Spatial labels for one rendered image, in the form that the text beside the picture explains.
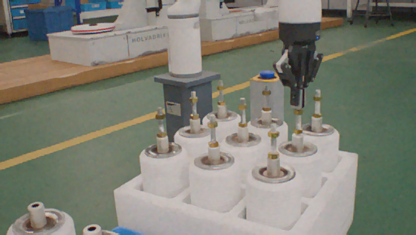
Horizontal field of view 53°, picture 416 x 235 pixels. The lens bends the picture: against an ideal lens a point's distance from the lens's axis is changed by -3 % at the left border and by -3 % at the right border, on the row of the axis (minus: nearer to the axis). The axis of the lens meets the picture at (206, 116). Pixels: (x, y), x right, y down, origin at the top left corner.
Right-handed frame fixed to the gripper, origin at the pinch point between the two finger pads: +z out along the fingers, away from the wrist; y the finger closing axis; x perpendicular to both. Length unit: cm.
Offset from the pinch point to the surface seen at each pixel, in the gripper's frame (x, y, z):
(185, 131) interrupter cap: 24.4, -7.7, 10.2
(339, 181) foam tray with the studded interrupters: -6.2, 5.8, 17.4
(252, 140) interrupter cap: 9.4, -2.3, 10.2
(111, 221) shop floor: 42, -19, 36
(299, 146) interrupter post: -1.0, -0.7, 9.2
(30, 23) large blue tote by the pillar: 470, 127, 17
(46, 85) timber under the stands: 190, 27, 32
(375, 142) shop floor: 17, 72, 35
